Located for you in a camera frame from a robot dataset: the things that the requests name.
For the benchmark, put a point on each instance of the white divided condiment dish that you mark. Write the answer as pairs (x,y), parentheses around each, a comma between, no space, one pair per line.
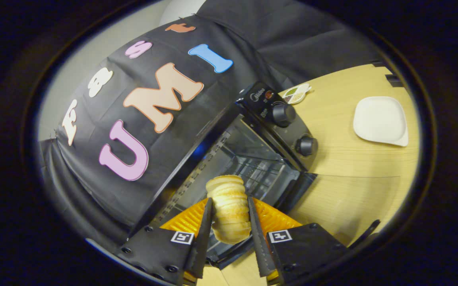
(296,94)

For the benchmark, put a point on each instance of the black angled stand leg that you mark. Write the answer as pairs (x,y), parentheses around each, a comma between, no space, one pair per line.
(366,234)

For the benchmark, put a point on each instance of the ridged bread roll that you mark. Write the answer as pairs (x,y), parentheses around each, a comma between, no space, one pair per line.
(229,206)

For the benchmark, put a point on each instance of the black toaster oven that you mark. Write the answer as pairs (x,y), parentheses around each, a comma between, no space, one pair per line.
(284,137)

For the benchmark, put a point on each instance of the white square plate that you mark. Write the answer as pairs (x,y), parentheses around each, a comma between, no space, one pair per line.
(380,119)

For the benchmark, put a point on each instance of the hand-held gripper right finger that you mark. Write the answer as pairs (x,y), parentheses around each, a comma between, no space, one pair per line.
(257,242)

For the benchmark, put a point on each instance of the black backdrop cloth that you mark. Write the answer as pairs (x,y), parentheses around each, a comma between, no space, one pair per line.
(165,159)

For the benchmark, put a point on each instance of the black table bracket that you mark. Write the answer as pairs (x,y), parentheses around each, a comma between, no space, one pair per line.
(394,80)
(379,63)

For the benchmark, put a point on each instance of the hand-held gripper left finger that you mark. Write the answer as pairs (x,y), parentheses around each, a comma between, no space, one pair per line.
(204,242)

